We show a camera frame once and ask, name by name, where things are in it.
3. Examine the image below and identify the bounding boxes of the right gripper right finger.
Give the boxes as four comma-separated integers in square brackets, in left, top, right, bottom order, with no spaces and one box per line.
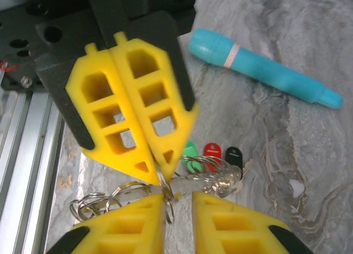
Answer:
[191,191,315,254]

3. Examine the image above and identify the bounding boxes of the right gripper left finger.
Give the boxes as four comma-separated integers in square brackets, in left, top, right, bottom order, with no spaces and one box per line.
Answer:
[45,193,166,254]

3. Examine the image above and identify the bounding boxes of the green key tag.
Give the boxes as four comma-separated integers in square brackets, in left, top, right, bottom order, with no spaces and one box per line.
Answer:
[180,140,204,174]

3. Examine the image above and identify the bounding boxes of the black key tag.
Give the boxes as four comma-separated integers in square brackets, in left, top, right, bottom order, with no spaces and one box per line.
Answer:
[225,146,243,180]

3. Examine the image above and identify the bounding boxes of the red key tag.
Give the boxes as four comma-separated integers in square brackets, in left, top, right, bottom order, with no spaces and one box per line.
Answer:
[203,142,223,172]

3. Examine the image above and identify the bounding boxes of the teal plastic pen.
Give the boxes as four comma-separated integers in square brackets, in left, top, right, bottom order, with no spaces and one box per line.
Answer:
[188,28,344,110]

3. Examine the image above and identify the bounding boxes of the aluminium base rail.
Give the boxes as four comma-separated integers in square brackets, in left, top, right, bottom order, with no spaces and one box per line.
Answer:
[0,71,67,254]

